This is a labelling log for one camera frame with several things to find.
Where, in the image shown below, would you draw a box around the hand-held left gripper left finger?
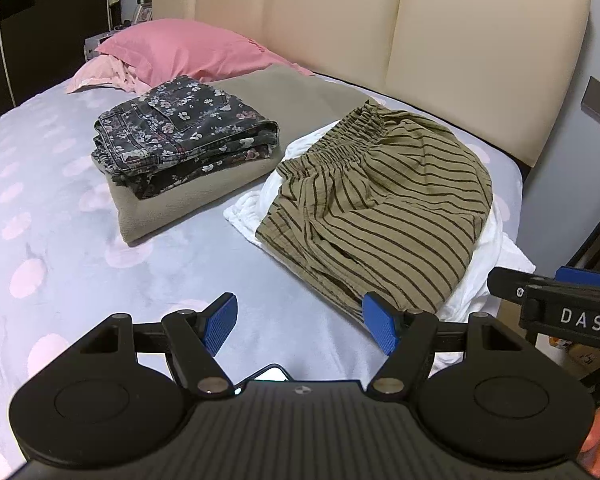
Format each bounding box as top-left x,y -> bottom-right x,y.
75,292 -> 238,397

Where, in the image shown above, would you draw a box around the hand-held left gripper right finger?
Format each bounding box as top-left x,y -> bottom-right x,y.
362,292 -> 526,401

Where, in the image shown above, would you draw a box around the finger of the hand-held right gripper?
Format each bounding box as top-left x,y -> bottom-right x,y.
487,266 -> 600,303

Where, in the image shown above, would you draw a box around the olive striped pants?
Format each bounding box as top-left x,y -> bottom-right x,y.
256,100 -> 493,326

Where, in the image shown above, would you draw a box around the white garment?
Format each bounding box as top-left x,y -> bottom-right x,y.
223,125 -> 537,323

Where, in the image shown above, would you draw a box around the cardboard box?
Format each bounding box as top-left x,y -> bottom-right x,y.
550,335 -> 600,386

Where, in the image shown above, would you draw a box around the dark floral jeans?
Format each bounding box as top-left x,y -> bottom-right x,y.
91,75 -> 281,200

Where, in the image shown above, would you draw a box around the olive folded blanket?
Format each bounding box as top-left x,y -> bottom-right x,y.
109,66 -> 381,247

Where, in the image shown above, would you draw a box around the grey bedside device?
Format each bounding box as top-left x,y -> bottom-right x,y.
83,32 -> 117,56

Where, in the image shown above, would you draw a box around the cream padded headboard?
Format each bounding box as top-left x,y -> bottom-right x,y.
151,0 -> 593,168

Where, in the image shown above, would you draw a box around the black wardrobe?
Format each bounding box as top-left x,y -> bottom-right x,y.
0,0 -> 118,131

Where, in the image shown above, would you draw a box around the grey wall socket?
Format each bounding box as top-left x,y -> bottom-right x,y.
580,76 -> 600,125

